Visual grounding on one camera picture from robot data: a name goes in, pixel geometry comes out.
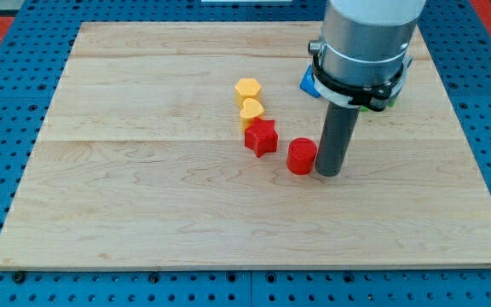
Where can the red cylinder block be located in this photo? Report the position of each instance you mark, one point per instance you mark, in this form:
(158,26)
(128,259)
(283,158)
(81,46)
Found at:
(301,156)

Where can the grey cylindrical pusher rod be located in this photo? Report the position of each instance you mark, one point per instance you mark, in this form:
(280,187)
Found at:
(335,137)

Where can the green block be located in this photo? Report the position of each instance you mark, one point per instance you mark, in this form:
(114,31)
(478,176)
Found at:
(376,105)

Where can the yellow hexagon block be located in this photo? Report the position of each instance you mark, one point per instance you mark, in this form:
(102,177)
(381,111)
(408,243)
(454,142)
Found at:
(247,88)

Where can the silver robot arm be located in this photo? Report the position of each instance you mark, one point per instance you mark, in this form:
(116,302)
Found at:
(360,58)

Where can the yellow heart block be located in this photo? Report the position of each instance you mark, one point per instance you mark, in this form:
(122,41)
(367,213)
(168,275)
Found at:
(251,109)

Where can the blue block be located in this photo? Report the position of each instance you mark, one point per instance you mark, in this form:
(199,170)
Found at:
(307,83)

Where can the red star block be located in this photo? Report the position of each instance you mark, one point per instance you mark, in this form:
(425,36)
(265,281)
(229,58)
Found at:
(261,137)

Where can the wooden board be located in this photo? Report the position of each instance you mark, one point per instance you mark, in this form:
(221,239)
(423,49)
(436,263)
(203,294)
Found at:
(141,164)

